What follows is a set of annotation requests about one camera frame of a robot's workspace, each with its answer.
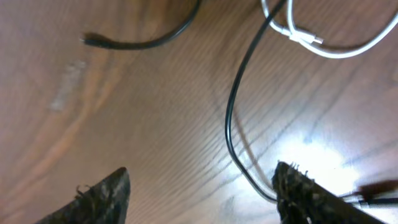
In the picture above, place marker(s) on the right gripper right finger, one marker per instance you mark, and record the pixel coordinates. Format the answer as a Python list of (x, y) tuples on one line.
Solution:
[(300, 200)]

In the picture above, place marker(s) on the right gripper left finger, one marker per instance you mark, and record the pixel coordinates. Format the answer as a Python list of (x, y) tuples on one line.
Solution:
[(105, 202)]

